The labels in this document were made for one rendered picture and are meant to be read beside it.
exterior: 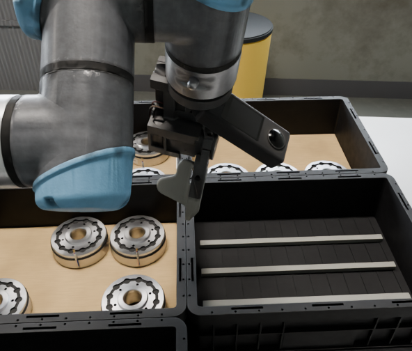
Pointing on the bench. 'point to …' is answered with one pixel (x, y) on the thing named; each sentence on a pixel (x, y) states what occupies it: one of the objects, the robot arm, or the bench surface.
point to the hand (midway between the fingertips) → (206, 175)
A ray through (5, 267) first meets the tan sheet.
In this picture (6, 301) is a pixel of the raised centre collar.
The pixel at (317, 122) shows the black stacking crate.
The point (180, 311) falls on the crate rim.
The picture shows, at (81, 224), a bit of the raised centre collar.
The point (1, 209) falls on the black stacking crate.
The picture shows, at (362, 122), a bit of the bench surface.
